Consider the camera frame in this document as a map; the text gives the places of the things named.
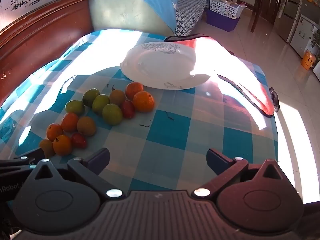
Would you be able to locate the small orange tangerine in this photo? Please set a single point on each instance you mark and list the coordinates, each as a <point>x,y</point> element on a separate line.
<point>143,101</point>
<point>62,144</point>
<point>54,132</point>
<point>70,122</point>
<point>134,90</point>

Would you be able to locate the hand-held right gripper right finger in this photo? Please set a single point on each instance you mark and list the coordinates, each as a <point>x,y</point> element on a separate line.
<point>216,161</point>

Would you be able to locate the blue sailboat print cloth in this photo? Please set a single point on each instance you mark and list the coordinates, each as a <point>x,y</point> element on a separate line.
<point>162,2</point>

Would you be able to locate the blue plastic bin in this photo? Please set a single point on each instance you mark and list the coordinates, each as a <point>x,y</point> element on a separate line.
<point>220,23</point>

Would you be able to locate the dark houndstooth sofa cover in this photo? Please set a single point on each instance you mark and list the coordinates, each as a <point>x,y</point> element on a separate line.
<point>190,12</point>

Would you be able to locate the dark stem bit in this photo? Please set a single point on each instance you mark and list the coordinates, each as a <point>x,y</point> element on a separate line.
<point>170,116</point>
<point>144,125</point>

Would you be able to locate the clear wrapped snack packet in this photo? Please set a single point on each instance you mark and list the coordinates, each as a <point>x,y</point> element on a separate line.
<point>235,2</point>

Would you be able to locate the red cherry tomato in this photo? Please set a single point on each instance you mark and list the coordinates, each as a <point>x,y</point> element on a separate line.
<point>128,109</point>
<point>79,140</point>

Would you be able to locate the coral cloth with dark trim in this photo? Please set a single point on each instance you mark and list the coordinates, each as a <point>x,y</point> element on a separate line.
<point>262,97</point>

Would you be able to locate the pale green cushion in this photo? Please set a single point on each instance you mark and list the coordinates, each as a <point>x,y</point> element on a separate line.
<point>125,12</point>

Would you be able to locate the silver refrigerator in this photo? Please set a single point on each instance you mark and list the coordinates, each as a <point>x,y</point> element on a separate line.
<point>287,10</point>

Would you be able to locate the white floral print plate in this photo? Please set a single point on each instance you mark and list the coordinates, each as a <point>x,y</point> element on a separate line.
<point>160,65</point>

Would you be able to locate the orange smiley face bin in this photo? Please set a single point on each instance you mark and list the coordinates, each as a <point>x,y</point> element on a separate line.
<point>307,61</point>

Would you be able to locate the trailing green potted plant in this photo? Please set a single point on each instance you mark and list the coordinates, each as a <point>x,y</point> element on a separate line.
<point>315,40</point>

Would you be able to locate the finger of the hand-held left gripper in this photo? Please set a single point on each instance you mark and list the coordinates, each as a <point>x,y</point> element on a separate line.
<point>30,156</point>

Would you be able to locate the white plastic basket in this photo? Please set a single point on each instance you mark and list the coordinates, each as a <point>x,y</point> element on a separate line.
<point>220,7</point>

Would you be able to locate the green jujube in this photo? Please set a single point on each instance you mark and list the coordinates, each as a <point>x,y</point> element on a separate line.
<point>75,107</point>
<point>101,104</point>
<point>91,97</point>
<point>112,114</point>

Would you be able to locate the brown jujube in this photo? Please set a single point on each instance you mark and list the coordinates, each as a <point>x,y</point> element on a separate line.
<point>117,97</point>
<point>86,126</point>

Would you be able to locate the dark wooden chair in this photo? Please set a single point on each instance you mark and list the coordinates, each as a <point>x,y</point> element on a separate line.
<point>255,10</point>

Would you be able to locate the blue white checked tablecloth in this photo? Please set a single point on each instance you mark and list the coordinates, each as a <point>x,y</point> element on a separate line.
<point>160,140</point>

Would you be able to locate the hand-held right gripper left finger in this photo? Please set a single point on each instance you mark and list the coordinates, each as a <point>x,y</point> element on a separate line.
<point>98,161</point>

